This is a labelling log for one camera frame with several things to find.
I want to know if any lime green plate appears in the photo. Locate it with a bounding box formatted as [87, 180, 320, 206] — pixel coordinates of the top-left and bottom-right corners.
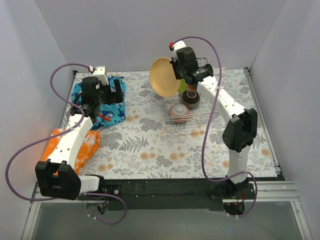
[178, 79, 188, 94]

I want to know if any beige bear plate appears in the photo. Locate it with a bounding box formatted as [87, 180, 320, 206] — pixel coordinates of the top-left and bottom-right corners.
[149, 57, 180, 98]

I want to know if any brown rimmed cream bowl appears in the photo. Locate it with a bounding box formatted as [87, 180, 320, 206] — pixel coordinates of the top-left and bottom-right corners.
[181, 89, 200, 109]

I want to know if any floral patterned bowl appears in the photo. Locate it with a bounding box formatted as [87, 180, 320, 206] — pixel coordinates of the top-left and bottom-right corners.
[168, 103, 190, 124]

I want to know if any orange plate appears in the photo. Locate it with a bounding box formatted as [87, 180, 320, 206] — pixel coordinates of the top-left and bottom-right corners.
[188, 84, 196, 91]

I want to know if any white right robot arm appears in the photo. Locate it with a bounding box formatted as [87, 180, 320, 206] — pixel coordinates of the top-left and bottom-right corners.
[169, 41, 258, 199]

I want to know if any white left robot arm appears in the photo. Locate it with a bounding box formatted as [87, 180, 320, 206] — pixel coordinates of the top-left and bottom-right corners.
[35, 75, 124, 200]

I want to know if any blue shark print cloth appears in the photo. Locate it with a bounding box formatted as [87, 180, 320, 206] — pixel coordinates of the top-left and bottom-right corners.
[71, 76, 126, 130]

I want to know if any orange tie-dye cloth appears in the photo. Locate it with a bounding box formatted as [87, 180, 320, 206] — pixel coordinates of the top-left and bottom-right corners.
[41, 130, 101, 175]

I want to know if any floral tablecloth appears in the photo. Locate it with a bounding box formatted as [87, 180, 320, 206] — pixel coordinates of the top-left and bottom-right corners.
[57, 68, 282, 180]

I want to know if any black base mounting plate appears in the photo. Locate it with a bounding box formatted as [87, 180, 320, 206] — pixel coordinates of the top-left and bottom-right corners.
[78, 178, 255, 211]

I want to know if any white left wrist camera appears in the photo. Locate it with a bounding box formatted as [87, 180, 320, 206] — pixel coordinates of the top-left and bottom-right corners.
[91, 66, 109, 85]

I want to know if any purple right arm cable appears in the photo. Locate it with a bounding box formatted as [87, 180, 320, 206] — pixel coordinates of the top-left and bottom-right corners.
[179, 36, 258, 219]

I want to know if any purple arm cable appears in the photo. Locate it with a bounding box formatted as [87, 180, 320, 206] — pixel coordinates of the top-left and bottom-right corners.
[5, 62, 128, 225]
[179, 36, 258, 219]

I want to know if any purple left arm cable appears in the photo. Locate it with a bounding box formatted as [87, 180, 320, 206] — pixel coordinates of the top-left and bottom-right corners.
[5, 62, 128, 225]

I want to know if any chrome wire dish rack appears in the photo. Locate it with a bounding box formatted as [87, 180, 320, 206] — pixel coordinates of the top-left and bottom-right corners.
[162, 56, 221, 124]

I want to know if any aluminium frame rail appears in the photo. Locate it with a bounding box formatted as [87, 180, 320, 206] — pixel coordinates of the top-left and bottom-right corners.
[22, 180, 312, 240]

